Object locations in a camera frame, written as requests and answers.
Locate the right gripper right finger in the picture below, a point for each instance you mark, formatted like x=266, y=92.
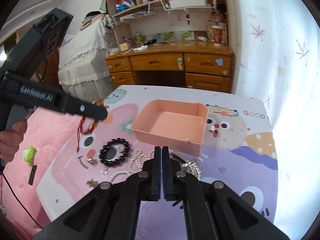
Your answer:
x=213, y=211

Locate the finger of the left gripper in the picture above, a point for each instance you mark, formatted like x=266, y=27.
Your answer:
x=75, y=106

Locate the small oval silver pendant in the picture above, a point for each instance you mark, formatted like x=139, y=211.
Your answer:
x=121, y=149

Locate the white lace covered furniture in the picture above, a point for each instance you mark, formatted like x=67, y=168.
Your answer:
x=82, y=69

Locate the wooden desk with drawers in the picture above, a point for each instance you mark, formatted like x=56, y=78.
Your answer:
x=192, y=64

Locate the person left hand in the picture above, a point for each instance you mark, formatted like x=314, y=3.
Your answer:
x=11, y=140

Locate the white storage box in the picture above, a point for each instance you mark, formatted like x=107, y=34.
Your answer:
x=174, y=4

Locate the pink quilted blanket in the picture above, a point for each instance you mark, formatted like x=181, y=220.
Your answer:
x=47, y=132

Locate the small gold flower brooch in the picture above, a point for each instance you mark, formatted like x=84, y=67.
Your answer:
x=92, y=183

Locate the green tissue packet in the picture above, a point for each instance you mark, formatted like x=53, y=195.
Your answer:
x=28, y=154

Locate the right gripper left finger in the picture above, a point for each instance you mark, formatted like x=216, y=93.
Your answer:
x=109, y=211

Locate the yellow mug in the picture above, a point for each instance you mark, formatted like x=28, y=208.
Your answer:
x=124, y=47

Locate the red paper cup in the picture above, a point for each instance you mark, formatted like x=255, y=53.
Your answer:
x=217, y=34

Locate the white floral curtain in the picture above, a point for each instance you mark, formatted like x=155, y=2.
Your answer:
x=276, y=44

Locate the white band smartwatch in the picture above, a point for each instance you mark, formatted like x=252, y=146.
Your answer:
x=210, y=128

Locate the cartoon printed table mat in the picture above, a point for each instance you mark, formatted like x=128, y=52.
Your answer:
x=240, y=153

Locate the pink plastic tray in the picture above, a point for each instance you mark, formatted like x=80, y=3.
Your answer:
x=178, y=125

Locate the silver ring red stone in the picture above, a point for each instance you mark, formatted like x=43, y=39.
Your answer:
x=104, y=171

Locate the wooden bookshelf hutch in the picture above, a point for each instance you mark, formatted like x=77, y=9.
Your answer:
x=145, y=21

